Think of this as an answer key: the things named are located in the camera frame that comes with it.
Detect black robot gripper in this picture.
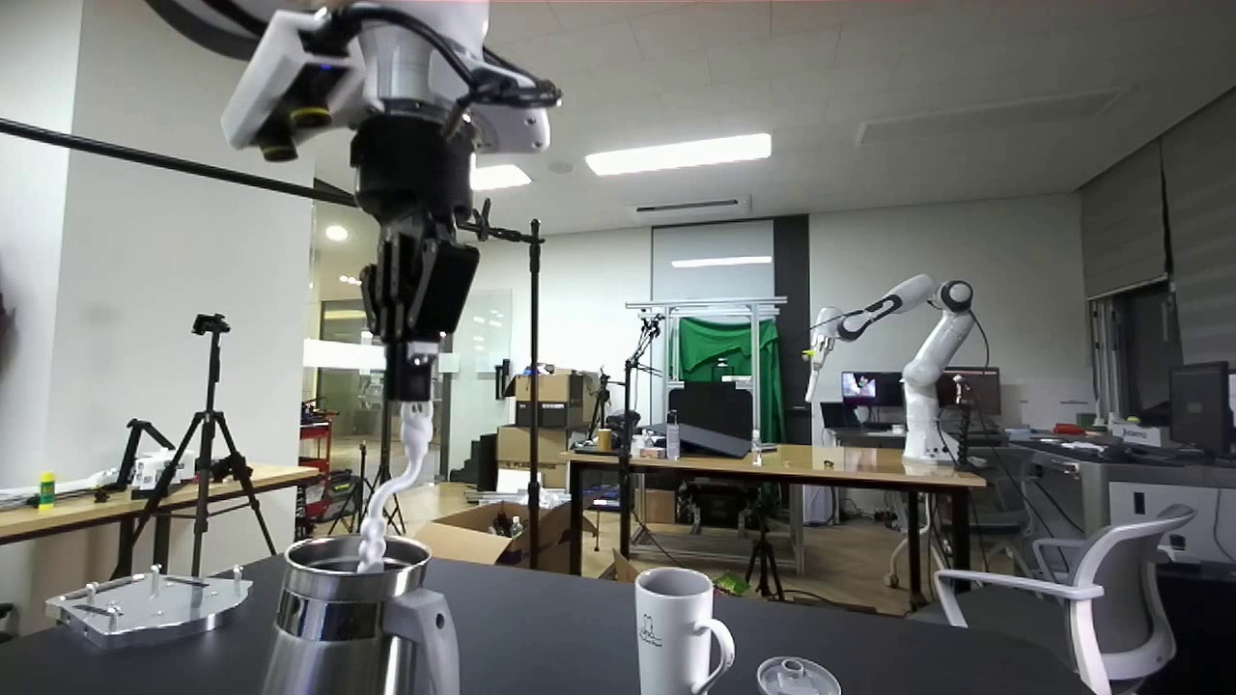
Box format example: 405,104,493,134
350,117,478,403

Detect white bottle brush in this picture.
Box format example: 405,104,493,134
361,403,432,573

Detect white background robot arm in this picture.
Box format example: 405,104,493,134
802,276,972,470

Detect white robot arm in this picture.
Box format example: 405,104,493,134
148,0,562,403

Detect black boom pole stand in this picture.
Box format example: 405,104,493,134
0,113,550,573

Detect stacked cardboard boxes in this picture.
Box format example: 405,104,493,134
497,372,605,487

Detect green cloth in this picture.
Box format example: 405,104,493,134
680,317,783,442

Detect wooden work table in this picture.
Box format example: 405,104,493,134
569,444,985,606

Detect wooden side bench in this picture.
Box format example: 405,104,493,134
0,469,321,546

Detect clear acrylic tray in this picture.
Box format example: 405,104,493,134
48,568,250,646

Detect white ceramic mug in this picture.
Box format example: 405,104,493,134
632,568,739,695

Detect clear glass lid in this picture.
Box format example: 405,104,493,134
756,658,842,695

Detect computer monitor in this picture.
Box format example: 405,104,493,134
1171,364,1232,460

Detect white office chair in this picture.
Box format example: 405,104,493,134
934,505,1190,695

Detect black camera tripod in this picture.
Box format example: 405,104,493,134
112,313,275,577

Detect steel flask with handle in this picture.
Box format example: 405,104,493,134
259,537,464,695

